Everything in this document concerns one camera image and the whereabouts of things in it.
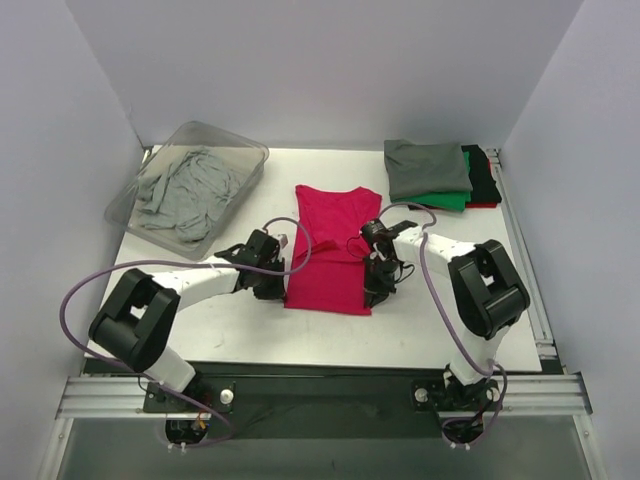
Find pink t-shirt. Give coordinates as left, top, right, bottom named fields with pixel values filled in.
left=285, top=185, right=382, bottom=316

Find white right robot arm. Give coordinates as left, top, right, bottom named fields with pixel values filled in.
left=360, top=219, right=530, bottom=408

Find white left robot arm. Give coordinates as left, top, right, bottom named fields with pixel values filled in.
left=89, top=230, right=287, bottom=412

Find crumpled light grey t-shirt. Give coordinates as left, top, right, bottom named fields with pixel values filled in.
left=136, top=146, right=248, bottom=243

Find clear plastic bin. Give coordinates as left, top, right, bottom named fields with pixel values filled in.
left=105, top=121, right=269, bottom=260

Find folded green t-shirt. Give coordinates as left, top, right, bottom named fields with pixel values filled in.
left=384, top=142, right=473, bottom=212

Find folded dark grey t-shirt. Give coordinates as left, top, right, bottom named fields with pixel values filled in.
left=383, top=140, right=473, bottom=200

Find folded black t-shirt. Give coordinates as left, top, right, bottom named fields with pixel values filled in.
left=407, top=143, right=503, bottom=210

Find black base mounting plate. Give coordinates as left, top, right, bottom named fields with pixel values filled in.
left=143, top=363, right=505, bottom=445

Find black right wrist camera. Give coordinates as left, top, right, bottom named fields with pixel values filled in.
left=360, top=218, right=417, bottom=248

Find aluminium front frame rail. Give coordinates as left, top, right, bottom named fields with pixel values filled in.
left=57, top=375, right=593, bottom=419

